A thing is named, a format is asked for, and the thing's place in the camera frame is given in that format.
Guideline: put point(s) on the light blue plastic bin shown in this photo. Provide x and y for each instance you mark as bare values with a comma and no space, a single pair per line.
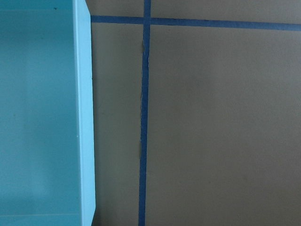
47,167

